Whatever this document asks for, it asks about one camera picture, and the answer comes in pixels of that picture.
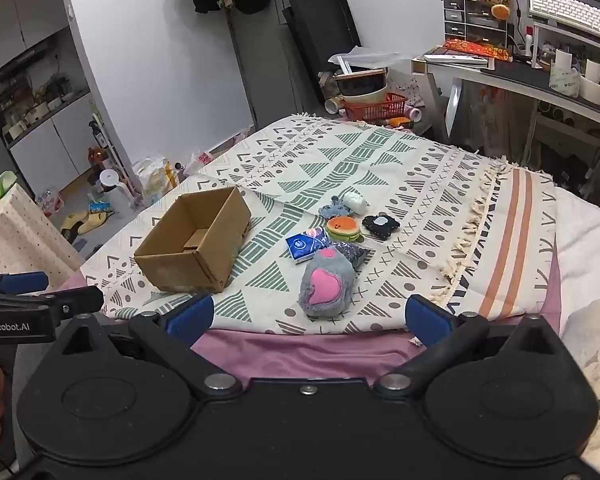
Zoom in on grey plush with pink heart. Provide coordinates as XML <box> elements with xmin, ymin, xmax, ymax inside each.
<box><xmin>299</xmin><ymin>247</ymin><xmax>358</xmax><ymax>317</ymax></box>

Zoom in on brown cardboard box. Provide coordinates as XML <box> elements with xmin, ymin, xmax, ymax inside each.
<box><xmin>133</xmin><ymin>186</ymin><xmax>252</xmax><ymax>294</ymax></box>

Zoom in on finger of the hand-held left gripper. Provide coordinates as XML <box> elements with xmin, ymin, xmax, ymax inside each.
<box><xmin>0</xmin><ymin>271</ymin><xmax>51</xmax><ymax>296</ymax></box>
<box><xmin>44</xmin><ymin>285</ymin><xmax>105</xmax><ymax>320</ymax></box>

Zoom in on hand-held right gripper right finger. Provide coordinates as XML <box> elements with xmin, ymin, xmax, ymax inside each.
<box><xmin>374</xmin><ymin>294</ymin><xmax>581</xmax><ymax>397</ymax></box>

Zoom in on white desk riser shelf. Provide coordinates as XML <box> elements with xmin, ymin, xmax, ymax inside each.
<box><xmin>532</xmin><ymin>22</ymin><xmax>600</xmax><ymax>68</ymax></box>

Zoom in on black cloth with white patch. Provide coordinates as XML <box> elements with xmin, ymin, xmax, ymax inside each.
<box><xmin>362</xmin><ymin>214</ymin><xmax>401</xmax><ymax>238</ymax></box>

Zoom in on clear plastic bag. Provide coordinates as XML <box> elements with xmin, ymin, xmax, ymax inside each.
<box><xmin>328</xmin><ymin>46</ymin><xmax>406</xmax><ymax>73</ymax></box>

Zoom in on grey drawer organizer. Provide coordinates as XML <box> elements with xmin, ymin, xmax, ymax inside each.
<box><xmin>442</xmin><ymin>0</ymin><xmax>513</xmax><ymax>48</ymax></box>

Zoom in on patterned tasselled blanket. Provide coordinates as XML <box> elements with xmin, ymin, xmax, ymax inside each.
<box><xmin>80</xmin><ymin>114</ymin><xmax>561</xmax><ymax>336</ymax></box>

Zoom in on blue elephant plush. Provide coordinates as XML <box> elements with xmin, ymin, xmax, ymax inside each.
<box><xmin>318</xmin><ymin>196</ymin><xmax>353</xmax><ymax>220</ymax></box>

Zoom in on white crumpled cloth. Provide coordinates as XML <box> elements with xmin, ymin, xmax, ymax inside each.
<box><xmin>343</xmin><ymin>191</ymin><xmax>370</xmax><ymax>213</ymax></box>

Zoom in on red patterned packet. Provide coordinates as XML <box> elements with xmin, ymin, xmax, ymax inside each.
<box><xmin>444</xmin><ymin>38</ymin><xmax>513</xmax><ymax>62</ymax></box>

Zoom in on white flat tablet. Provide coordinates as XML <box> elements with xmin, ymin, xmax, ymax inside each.
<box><xmin>424</xmin><ymin>47</ymin><xmax>490</xmax><ymax>66</ymax></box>

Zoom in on pink bedsheet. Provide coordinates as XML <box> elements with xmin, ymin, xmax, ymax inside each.
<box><xmin>55</xmin><ymin>255</ymin><xmax>563</xmax><ymax>386</ymax></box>

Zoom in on yellow slipper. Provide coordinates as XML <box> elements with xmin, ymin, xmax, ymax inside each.
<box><xmin>77</xmin><ymin>211</ymin><xmax>108</xmax><ymax>235</ymax></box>
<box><xmin>61</xmin><ymin>211</ymin><xmax>88</xmax><ymax>233</ymax></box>

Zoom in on black and cream bowl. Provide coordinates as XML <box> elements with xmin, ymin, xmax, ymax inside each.
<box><xmin>334</xmin><ymin>69</ymin><xmax>388</xmax><ymax>106</ymax></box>

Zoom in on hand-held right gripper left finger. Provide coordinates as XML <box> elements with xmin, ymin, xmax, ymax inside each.
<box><xmin>45</xmin><ymin>294</ymin><xmax>242</xmax><ymax>401</ymax></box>

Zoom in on white printed duvet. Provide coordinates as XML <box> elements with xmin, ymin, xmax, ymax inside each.
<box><xmin>554</xmin><ymin>185</ymin><xmax>600</xmax><ymax>466</ymax></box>

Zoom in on dotted fabric box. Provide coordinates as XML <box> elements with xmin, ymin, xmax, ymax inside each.
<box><xmin>0</xmin><ymin>182</ymin><xmax>83</xmax><ymax>275</ymax></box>

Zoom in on white wall cabinet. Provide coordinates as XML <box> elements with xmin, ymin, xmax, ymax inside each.
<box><xmin>0</xmin><ymin>0</ymin><xmax>112</xmax><ymax>198</ymax></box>

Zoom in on white desk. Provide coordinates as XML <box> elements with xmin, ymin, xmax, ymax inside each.
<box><xmin>411</xmin><ymin>52</ymin><xmax>600</xmax><ymax>181</ymax></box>

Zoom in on dark sparkly pouch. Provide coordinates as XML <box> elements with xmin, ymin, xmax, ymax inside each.
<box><xmin>330</xmin><ymin>241</ymin><xmax>371</xmax><ymax>272</ymax></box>

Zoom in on white kettle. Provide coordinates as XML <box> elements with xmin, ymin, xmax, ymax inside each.
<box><xmin>99</xmin><ymin>169</ymin><xmax>126</xmax><ymax>196</ymax></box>

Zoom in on black flat panel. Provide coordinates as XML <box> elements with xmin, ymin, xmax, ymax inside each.
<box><xmin>281</xmin><ymin>0</ymin><xmax>362</xmax><ymax>83</ymax></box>

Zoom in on white keyboard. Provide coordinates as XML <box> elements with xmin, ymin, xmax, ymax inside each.
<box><xmin>528</xmin><ymin>0</ymin><xmax>600</xmax><ymax>43</ymax></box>

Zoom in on orange hamburger plush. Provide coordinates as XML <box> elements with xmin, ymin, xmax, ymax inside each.
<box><xmin>326</xmin><ymin>216</ymin><xmax>365</xmax><ymax>243</ymax></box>

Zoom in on white food bags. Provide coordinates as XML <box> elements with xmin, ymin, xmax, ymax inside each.
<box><xmin>132</xmin><ymin>157</ymin><xmax>181</xmax><ymax>196</ymax></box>

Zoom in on red plastic basket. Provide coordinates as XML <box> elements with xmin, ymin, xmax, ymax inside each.
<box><xmin>341</xmin><ymin>92</ymin><xmax>410</xmax><ymax>122</ymax></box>

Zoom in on blue tissue packet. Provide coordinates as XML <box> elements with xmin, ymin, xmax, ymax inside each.
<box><xmin>285</xmin><ymin>232</ymin><xmax>331</xmax><ymax>266</ymax></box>

